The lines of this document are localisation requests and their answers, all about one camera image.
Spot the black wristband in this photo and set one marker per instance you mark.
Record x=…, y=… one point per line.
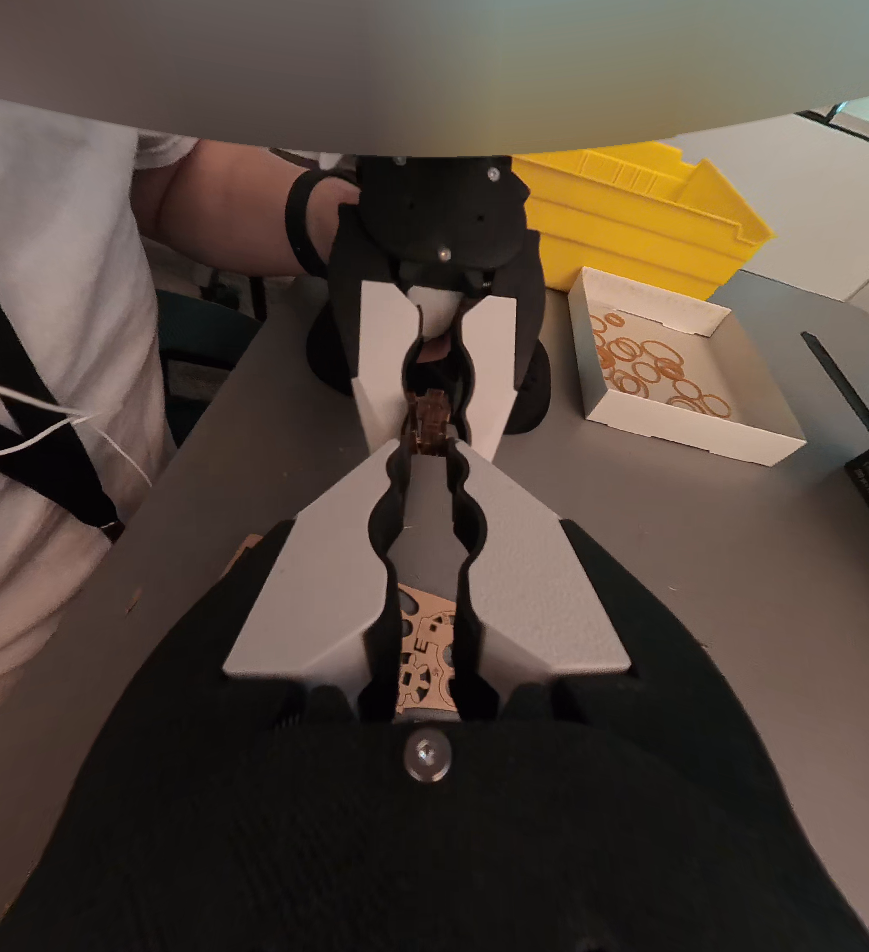
x=302, y=223

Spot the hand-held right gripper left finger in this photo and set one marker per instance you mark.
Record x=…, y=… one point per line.
x=315, y=595

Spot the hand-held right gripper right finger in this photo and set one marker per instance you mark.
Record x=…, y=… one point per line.
x=546, y=595

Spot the small wooden model part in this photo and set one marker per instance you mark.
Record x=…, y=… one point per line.
x=428, y=424

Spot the person's left forearm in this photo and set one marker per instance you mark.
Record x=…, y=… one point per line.
x=219, y=201

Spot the pile of tan rubber bands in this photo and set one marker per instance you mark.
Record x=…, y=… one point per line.
x=650, y=364

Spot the laser-cut wooden parts sheet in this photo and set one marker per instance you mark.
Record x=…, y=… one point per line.
x=423, y=639

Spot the person's white shirt torso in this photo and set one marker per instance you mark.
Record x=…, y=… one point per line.
x=33, y=297

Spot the small wood splinter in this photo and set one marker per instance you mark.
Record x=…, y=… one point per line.
x=134, y=599

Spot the yellow plastic bin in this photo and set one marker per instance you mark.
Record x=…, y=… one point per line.
x=628, y=223

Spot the dark teal chair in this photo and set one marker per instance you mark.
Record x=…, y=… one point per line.
x=204, y=349

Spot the dark thin strip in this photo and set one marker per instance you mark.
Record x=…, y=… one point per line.
x=844, y=387

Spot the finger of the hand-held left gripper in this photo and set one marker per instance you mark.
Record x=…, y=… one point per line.
x=494, y=357
x=379, y=349

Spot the person's left hand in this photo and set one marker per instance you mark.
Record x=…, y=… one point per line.
x=336, y=230

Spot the white cardboard box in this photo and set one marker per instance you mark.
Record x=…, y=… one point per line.
x=702, y=439

